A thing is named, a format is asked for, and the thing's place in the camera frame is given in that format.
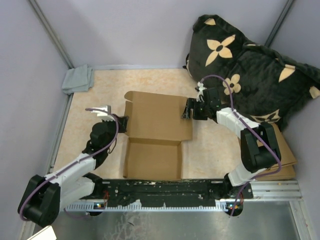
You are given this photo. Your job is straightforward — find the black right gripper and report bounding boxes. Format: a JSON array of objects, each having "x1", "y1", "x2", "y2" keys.
[{"x1": 181, "y1": 98, "x2": 210, "y2": 121}]

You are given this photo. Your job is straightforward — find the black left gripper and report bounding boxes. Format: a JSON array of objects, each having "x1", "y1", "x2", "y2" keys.
[{"x1": 102, "y1": 113, "x2": 129, "y2": 151}]

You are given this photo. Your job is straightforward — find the brown cardboard box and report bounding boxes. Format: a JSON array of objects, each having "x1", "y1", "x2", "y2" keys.
[{"x1": 123, "y1": 91, "x2": 193, "y2": 181}]

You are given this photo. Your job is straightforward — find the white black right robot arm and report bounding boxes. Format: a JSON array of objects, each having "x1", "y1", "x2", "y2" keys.
[{"x1": 181, "y1": 88, "x2": 281, "y2": 198}]

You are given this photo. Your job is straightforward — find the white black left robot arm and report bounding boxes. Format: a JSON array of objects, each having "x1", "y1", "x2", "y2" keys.
[{"x1": 17, "y1": 115, "x2": 129, "y2": 228}]

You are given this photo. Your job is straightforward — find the small folded cardboard box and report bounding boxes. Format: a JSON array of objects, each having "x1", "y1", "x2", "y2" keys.
[{"x1": 272, "y1": 123, "x2": 298, "y2": 169}]

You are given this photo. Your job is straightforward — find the large folded cardboard box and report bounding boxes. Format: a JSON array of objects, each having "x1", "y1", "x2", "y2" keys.
[{"x1": 256, "y1": 165, "x2": 296, "y2": 181}]

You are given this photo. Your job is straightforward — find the grey folded cloth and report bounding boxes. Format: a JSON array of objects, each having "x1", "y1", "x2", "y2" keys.
[{"x1": 61, "y1": 64, "x2": 94, "y2": 95}]

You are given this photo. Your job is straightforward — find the black floral plush pillow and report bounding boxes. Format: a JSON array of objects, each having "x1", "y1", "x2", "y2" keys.
[{"x1": 185, "y1": 14, "x2": 320, "y2": 129}]

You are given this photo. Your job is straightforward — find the white sheet corner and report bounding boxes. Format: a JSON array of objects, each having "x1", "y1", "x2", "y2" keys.
[{"x1": 27, "y1": 225, "x2": 57, "y2": 240}]

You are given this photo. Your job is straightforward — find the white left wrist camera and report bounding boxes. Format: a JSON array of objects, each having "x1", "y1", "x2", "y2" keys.
[{"x1": 85, "y1": 105, "x2": 115, "y2": 122}]

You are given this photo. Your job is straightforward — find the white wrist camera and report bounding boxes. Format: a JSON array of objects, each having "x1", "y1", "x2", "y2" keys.
[
  {"x1": 195, "y1": 81, "x2": 207, "y2": 102},
  {"x1": 85, "y1": 105, "x2": 115, "y2": 122}
]

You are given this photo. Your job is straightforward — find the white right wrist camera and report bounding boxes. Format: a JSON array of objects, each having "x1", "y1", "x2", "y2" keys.
[{"x1": 195, "y1": 81, "x2": 207, "y2": 102}]

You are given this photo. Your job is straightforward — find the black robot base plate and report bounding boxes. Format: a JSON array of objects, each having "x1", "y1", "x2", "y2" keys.
[{"x1": 81, "y1": 179, "x2": 240, "y2": 209}]

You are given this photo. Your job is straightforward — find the white perforated cable duct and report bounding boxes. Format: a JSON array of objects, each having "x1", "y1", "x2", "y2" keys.
[{"x1": 65, "y1": 200, "x2": 228, "y2": 212}]

